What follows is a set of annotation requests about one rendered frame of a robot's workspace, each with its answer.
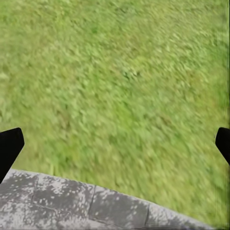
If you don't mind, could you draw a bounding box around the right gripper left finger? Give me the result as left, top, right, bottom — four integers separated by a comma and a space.
0, 128, 24, 184

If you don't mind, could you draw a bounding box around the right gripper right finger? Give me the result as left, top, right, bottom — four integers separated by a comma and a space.
216, 127, 230, 165

